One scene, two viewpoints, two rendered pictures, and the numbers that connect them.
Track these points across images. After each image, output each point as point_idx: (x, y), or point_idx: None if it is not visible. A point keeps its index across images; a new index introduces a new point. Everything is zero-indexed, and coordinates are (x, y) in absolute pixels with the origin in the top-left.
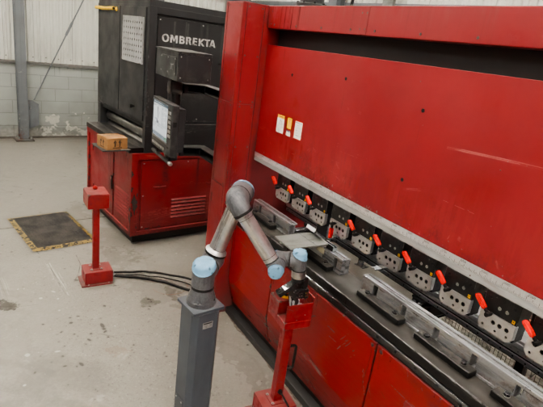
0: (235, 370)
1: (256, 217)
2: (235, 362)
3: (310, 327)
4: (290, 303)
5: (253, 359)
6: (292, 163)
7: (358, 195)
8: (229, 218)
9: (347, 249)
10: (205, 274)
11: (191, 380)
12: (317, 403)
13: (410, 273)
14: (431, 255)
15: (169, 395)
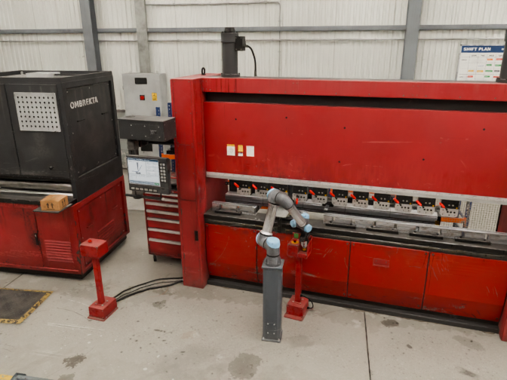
0: (256, 305)
1: (223, 212)
2: (250, 302)
3: None
4: (302, 243)
5: (256, 296)
6: (250, 171)
7: (311, 176)
8: (275, 211)
9: None
10: (278, 245)
11: (280, 307)
12: (308, 294)
13: (355, 203)
14: (364, 191)
15: (247, 333)
